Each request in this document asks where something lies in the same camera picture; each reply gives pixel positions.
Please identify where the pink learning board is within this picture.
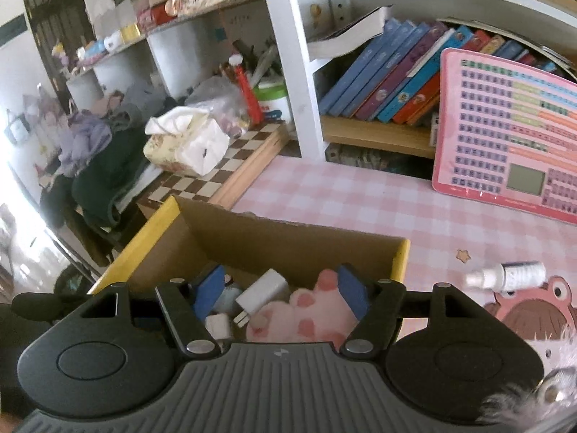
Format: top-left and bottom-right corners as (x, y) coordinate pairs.
(431, 47), (577, 226)

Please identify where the wooden chessboard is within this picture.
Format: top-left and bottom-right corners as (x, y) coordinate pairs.
(137, 122), (291, 219)

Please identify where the pale blue small container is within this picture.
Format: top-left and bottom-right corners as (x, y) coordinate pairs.
(212, 282), (244, 314)

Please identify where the red box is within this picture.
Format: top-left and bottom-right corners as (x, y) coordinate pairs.
(137, 4), (179, 28)

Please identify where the red white-capped bottle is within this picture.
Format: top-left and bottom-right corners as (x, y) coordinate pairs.
(228, 54), (264, 126)

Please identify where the small white block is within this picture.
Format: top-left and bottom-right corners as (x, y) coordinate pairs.
(205, 313), (233, 341)

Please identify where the row of colourful books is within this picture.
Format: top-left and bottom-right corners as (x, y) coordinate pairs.
(318, 18), (564, 126)

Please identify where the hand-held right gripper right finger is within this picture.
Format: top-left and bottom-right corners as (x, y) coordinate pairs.
(337, 264), (488, 359)

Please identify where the pink checked desk mat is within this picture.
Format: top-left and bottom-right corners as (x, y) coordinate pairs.
(232, 156), (577, 371)

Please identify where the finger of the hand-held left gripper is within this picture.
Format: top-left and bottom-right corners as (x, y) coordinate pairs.
(11, 292), (61, 322)

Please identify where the green and white container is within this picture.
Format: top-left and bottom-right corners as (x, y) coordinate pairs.
(252, 79), (294, 123)

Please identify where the white bookshelf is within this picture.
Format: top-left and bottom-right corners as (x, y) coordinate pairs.
(257, 0), (332, 161)

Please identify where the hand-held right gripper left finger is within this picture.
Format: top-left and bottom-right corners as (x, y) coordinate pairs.
(83, 264), (228, 357)

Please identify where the wooden shelf board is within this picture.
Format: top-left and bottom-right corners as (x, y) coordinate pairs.
(321, 115), (437, 159)

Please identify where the purple cloth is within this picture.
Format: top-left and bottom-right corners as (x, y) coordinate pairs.
(56, 113), (113, 176)

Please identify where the thick white book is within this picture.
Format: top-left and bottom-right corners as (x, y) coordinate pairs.
(307, 5), (394, 60)

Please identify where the dark green garment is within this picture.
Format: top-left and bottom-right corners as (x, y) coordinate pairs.
(72, 128), (149, 231)

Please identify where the white plastic bag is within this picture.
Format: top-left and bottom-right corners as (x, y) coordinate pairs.
(143, 106), (230, 176)

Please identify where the white charger plug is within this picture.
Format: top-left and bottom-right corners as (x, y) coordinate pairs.
(234, 268), (290, 325)

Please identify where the clear plastic bag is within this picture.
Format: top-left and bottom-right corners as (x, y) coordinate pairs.
(185, 76), (251, 138)

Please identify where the grey furry toy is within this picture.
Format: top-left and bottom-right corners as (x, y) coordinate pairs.
(480, 338), (577, 427)

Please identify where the cardboard box with yellow rim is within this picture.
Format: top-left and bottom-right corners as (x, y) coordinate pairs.
(88, 195), (412, 348)

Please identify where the pink and white plush toy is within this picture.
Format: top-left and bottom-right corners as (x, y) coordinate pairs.
(246, 268), (361, 344)

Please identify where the grey cloth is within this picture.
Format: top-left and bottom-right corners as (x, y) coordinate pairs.
(106, 90), (156, 134)

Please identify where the white spray bottle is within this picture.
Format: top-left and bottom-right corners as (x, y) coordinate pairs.
(464, 261), (547, 293)

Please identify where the white curved shelf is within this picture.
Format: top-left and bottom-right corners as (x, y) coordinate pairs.
(65, 0), (271, 113)

